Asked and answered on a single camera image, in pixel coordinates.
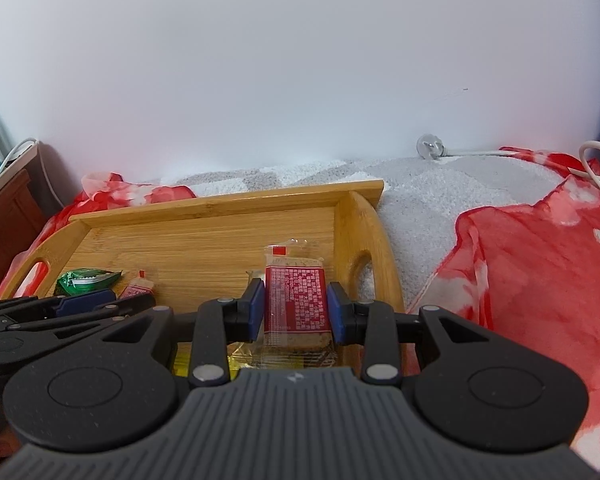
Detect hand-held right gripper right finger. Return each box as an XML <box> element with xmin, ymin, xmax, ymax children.
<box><xmin>326</xmin><ymin>281</ymin><xmax>486</xmax><ymax>387</ymax></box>

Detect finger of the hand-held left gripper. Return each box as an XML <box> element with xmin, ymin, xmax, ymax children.
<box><xmin>0</xmin><ymin>294</ymin><xmax>157</xmax><ymax>343</ymax></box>
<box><xmin>0</xmin><ymin>291</ymin><xmax>120</xmax><ymax>318</ymax></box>

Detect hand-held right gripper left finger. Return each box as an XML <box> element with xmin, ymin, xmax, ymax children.
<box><xmin>100</xmin><ymin>277</ymin><xmax>267</xmax><ymax>387</ymax></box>

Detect small red white packet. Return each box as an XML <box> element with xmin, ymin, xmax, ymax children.
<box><xmin>117</xmin><ymin>270</ymin><xmax>156</xmax><ymax>301</ymax></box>

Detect green snack packet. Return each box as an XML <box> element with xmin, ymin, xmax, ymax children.
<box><xmin>55</xmin><ymin>267</ymin><xmax>123</xmax><ymax>298</ymax></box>

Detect wooden tray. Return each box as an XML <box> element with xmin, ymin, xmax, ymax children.
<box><xmin>0</xmin><ymin>180</ymin><xmax>406</xmax><ymax>376</ymax></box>

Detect yellow snack packet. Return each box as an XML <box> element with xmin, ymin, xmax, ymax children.
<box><xmin>172</xmin><ymin>341</ymin><xmax>263</xmax><ymax>377</ymax></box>

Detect wooden bedside cabinet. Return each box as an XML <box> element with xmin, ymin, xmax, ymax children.
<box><xmin>0</xmin><ymin>167</ymin><xmax>48</xmax><ymax>303</ymax></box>

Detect grey white plush sheet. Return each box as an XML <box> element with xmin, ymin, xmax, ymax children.
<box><xmin>160</xmin><ymin>152</ymin><xmax>576</xmax><ymax>311</ymax></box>

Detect clear round knob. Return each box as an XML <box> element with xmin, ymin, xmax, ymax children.
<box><xmin>416</xmin><ymin>133</ymin><xmax>448</xmax><ymax>161</ymax></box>

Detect red floral blanket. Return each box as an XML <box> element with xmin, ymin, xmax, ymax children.
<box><xmin>0</xmin><ymin>146</ymin><xmax>600</xmax><ymax>468</ymax></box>

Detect white looped cable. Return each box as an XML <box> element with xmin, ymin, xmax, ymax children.
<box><xmin>578</xmin><ymin>140</ymin><xmax>600</xmax><ymax>211</ymax></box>

